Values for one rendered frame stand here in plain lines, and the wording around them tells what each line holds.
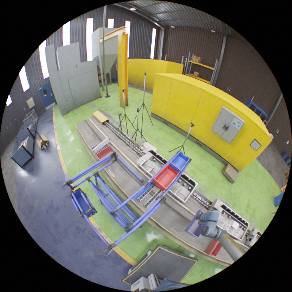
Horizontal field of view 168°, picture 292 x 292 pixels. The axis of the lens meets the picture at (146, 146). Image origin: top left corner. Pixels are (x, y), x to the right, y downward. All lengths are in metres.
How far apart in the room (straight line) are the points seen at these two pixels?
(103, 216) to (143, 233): 0.94
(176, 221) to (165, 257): 0.87
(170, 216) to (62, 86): 6.58
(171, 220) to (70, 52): 8.33
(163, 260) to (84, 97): 7.31
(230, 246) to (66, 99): 6.98
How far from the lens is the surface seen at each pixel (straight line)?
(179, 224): 1.69
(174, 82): 3.33
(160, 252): 2.16
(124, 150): 2.01
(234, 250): 0.93
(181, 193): 1.56
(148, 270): 2.32
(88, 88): 6.53
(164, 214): 1.62
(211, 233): 1.03
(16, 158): 5.39
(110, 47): 8.48
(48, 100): 9.87
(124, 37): 4.84
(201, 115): 3.17
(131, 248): 2.46
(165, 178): 1.22
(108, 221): 2.43
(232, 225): 2.09
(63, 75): 6.20
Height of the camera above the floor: 2.32
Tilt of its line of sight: 49 degrees down
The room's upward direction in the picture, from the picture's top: 5 degrees clockwise
